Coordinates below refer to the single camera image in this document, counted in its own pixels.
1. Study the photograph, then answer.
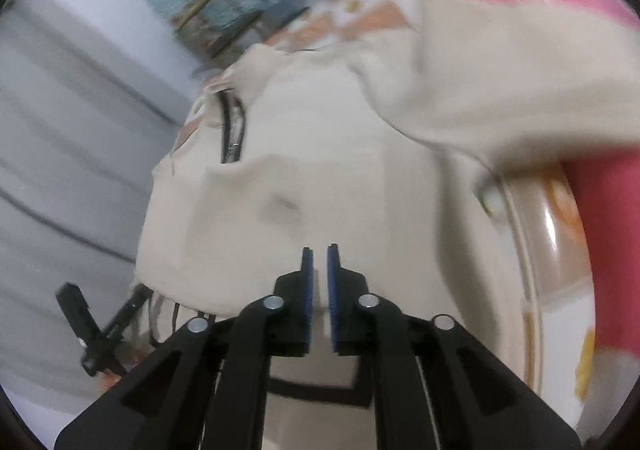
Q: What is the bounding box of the cream zip jacket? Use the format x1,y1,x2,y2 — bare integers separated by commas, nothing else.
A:
130,0,639,442

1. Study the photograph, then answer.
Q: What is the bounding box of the white curtain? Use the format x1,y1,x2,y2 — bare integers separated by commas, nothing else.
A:
1,0,198,412

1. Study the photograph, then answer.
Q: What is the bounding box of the wooden chair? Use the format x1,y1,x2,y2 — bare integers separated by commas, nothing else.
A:
169,0,282,60

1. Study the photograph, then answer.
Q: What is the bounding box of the patterned tile bed sheet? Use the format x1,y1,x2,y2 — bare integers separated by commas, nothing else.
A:
171,0,599,404

